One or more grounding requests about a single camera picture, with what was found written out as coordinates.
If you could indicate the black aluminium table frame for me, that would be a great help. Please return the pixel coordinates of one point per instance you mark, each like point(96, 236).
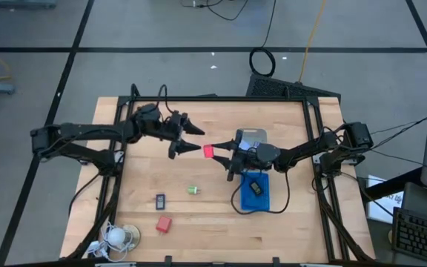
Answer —
point(217, 99)

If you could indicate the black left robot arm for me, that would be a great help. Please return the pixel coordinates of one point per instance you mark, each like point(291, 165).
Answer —
point(87, 131)

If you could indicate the green white USB charger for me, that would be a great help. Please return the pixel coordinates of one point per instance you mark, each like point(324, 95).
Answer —
point(192, 190)

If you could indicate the brass round disc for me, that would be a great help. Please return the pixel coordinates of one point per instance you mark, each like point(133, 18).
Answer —
point(135, 235)

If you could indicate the black desk bar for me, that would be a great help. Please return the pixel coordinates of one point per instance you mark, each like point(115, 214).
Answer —
point(391, 185)

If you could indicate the black keyboard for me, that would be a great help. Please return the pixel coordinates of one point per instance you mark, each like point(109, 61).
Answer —
point(421, 237)

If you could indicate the white paper sheet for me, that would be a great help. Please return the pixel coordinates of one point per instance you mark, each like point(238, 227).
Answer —
point(384, 207)

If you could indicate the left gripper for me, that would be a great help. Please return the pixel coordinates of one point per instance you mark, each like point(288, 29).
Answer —
point(176, 130)

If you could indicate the white plastic tray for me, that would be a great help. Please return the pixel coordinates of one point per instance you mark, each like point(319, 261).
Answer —
point(256, 134)

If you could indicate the dark blue device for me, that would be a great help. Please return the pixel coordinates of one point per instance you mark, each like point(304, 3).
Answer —
point(160, 202)

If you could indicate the white round lamp bulb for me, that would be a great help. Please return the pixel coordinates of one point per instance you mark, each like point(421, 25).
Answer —
point(117, 236)

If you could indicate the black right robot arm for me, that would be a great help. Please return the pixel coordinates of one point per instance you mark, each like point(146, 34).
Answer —
point(302, 150)

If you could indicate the blue plastic basket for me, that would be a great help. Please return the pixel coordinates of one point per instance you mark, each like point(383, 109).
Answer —
point(261, 202)

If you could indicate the red USB wall charger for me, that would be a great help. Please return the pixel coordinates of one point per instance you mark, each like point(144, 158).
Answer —
point(208, 151)
point(164, 224)

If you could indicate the black small device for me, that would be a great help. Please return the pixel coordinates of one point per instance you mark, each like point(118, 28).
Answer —
point(256, 188)

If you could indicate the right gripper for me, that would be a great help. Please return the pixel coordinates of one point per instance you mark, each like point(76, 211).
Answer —
point(247, 159)

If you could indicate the black perforated case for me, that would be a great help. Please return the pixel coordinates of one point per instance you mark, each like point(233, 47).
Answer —
point(273, 87)

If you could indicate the black table edge bracket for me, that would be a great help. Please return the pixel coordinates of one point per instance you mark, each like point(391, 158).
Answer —
point(168, 260)
point(275, 261)

